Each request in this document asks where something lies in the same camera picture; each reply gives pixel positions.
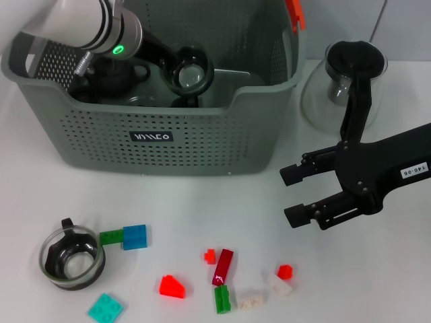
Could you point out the teal flat toy plate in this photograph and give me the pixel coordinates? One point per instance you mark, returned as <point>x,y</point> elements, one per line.
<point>106,307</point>

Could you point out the red sloped toy brick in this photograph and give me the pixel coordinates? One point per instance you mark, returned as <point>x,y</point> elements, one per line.
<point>172,286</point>

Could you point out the small red toy brick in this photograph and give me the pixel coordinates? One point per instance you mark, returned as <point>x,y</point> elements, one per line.
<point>210,256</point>
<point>285,272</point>

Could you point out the white toy brick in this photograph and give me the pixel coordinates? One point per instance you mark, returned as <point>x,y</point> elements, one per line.
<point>279,283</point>
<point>249,298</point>

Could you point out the dark red long brick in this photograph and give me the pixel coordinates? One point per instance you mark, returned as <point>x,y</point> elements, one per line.
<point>224,267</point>

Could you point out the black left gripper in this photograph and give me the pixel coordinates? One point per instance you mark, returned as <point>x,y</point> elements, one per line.
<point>155,47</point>

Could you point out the glass teapot black lid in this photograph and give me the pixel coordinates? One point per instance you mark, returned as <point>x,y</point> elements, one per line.
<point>357,57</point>

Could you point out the blue toy brick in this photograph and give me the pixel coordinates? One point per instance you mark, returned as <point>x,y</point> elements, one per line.
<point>134,237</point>

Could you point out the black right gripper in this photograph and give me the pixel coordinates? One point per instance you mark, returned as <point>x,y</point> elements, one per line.
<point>387,168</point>

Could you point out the green toy brick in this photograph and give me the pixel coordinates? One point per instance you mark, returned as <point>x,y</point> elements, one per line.
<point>222,299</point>
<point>111,237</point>

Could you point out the black clay teapot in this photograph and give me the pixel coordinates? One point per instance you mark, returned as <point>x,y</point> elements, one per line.
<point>114,84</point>

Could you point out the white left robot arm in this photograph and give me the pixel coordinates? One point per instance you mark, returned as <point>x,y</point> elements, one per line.
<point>84,23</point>

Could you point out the grey perforated storage bin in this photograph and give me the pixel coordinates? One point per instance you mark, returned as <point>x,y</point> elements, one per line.
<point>185,151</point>

